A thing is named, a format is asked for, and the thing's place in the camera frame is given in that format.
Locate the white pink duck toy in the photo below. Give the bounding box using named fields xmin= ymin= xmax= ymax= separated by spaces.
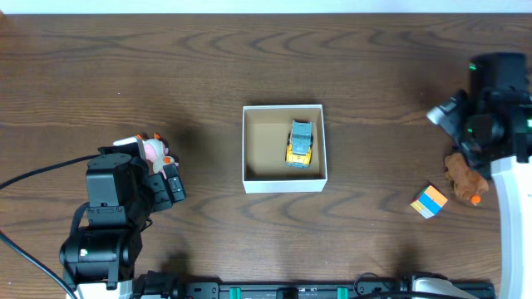
xmin=135 ymin=133 xmax=179 ymax=179

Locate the colourful puzzle cube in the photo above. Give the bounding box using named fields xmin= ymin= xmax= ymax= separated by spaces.
xmin=411 ymin=185 xmax=448 ymax=218

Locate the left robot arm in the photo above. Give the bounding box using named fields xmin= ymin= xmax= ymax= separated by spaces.
xmin=59 ymin=153 xmax=185 ymax=292

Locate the brown plush toy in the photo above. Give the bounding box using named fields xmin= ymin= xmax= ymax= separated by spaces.
xmin=444 ymin=153 xmax=489 ymax=206

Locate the yellow grey toy truck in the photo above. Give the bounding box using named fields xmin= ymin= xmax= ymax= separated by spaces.
xmin=285 ymin=120 xmax=313 ymax=169

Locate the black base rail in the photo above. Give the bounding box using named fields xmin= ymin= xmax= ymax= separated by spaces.
xmin=131 ymin=272 xmax=496 ymax=299

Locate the white cardboard box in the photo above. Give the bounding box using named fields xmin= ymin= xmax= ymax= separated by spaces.
xmin=242 ymin=105 xmax=328 ymax=194

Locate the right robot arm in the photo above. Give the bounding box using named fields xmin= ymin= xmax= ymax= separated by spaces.
xmin=426 ymin=52 xmax=531 ymax=298

